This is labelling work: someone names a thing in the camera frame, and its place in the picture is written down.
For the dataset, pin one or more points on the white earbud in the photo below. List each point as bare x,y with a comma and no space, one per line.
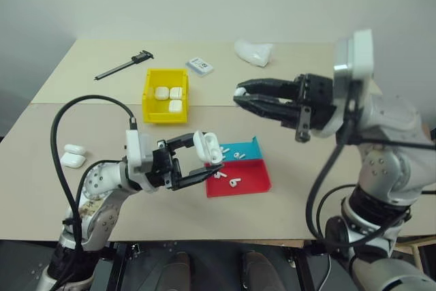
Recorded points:
239,92
236,155
235,183
225,150
219,175

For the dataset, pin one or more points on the small white card box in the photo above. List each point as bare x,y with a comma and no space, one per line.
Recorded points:
200,66

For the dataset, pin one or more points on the yellow plastic bin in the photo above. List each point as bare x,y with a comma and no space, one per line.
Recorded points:
150,107

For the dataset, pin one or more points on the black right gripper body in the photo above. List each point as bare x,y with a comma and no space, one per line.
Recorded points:
318,100

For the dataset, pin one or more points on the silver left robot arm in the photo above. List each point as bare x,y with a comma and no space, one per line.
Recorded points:
102,178

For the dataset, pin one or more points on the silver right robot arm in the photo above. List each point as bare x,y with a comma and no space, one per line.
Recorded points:
391,117

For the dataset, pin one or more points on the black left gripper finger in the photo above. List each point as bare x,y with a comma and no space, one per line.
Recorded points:
197,176
182,140

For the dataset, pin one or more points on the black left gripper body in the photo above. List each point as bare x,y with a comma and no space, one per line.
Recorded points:
163,168

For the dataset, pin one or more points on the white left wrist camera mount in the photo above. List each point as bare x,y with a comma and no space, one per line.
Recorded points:
136,148

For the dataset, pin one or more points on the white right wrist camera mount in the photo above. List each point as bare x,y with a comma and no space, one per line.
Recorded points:
362,52

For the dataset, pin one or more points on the black table frame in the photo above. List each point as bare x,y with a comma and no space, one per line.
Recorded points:
119,263

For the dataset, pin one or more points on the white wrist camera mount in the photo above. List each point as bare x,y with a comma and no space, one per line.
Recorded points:
136,148
362,52

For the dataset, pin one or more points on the red plastic tray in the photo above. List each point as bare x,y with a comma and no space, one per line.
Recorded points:
253,176

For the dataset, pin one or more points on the wooden frame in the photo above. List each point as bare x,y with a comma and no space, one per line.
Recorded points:
415,240

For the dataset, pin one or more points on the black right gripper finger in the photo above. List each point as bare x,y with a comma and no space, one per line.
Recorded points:
269,108
272,87

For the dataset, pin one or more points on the crumpled white plastic bag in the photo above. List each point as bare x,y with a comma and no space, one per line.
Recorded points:
253,51

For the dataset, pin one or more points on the blue plastic tray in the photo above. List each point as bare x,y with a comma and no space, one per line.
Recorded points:
250,150

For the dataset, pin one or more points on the black digital caliper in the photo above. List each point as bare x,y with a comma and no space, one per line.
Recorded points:
136,59

